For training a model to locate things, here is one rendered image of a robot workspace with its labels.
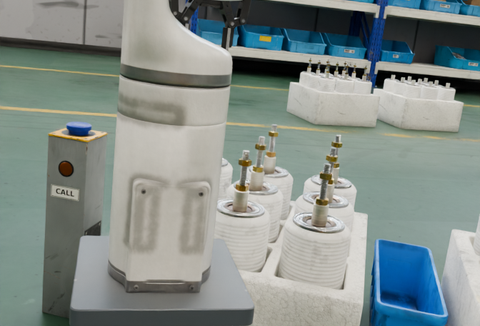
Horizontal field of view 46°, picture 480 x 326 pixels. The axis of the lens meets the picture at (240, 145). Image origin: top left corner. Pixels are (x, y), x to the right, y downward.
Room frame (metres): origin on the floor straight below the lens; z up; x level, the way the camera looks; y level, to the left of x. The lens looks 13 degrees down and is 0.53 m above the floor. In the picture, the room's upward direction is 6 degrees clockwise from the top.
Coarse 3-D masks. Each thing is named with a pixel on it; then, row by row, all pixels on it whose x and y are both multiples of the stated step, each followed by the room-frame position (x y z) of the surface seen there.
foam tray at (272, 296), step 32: (352, 224) 1.00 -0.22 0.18; (352, 256) 0.85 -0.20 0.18; (256, 288) 0.72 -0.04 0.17; (288, 288) 0.71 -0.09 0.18; (320, 288) 0.72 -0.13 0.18; (352, 288) 0.73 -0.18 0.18; (256, 320) 0.72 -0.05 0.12; (288, 320) 0.71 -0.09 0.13; (320, 320) 0.70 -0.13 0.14; (352, 320) 0.69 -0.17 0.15
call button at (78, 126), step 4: (68, 124) 0.90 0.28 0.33; (72, 124) 0.90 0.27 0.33; (76, 124) 0.90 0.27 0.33; (80, 124) 0.90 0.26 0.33; (84, 124) 0.91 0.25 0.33; (88, 124) 0.91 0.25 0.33; (68, 128) 0.89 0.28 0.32; (72, 128) 0.89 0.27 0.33; (76, 128) 0.89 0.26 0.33; (80, 128) 0.89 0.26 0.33; (84, 128) 0.89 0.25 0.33; (88, 128) 0.90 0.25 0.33; (72, 132) 0.89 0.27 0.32; (76, 132) 0.89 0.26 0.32; (80, 132) 0.89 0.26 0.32; (84, 132) 0.90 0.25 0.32; (88, 132) 0.91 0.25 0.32
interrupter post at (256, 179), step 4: (252, 172) 0.92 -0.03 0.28; (256, 172) 0.91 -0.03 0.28; (260, 172) 0.91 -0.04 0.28; (252, 176) 0.92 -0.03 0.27; (256, 176) 0.91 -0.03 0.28; (260, 176) 0.91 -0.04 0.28; (252, 180) 0.91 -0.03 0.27; (256, 180) 0.91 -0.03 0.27; (260, 180) 0.91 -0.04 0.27; (252, 184) 0.91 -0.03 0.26; (256, 184) 0.91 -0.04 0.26; (260, 184) 0.91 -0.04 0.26; (252, 188) 0.91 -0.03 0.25; (256, 188) 0.91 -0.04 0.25; (260, 188) 0.91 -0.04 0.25
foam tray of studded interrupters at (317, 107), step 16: (304, 96) 3.25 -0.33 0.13; (320, 96) 3.09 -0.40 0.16; (336, 96) 3.13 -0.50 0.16; (352, 96) 3.16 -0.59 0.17; (368, 96) 3.20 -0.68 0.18; (304, 112) 3.22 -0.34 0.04; (320, 112) 3.10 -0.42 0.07; (336, 112) 3.13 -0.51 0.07; (352, 112) 3.17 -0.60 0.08; (368, 112) 3.20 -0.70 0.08
